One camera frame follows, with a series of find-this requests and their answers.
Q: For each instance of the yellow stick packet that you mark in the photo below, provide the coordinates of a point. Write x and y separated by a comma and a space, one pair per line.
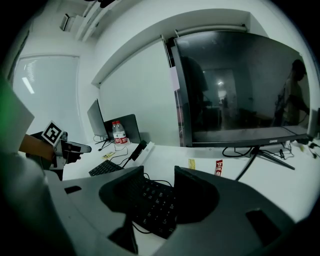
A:
191, 164

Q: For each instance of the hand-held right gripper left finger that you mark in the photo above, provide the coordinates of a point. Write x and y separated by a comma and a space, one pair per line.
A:
112, 192

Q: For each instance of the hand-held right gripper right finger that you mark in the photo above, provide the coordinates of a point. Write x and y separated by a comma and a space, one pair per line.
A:
195, 195

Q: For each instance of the yellow card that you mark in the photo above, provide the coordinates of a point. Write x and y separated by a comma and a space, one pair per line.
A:
108, 155

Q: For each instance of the red stick packet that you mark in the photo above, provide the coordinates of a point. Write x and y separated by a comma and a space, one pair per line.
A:
219, 168

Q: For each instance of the person's grey shirt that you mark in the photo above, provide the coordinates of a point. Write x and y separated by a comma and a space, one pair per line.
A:
20, 187

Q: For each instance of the black keyboard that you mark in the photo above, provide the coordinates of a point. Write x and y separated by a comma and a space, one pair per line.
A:
155, 202

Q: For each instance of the white roller blind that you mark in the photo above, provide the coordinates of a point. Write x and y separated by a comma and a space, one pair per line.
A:
140, 95

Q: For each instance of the wide black computer monitor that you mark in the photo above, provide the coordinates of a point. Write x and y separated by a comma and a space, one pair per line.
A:
240, 90

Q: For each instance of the red-capped water bottle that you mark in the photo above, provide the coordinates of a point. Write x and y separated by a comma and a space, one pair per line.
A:
115, 132
122, 133

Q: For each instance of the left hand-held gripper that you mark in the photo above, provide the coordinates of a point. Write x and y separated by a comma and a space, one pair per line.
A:
58, 150

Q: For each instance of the white air conditioner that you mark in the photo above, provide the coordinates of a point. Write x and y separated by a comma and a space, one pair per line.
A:
67, 22

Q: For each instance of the person's left forearm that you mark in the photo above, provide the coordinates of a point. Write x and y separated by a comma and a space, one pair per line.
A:
35, 147

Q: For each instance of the white flat box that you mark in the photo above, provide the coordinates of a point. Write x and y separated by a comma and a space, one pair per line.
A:
148, 150

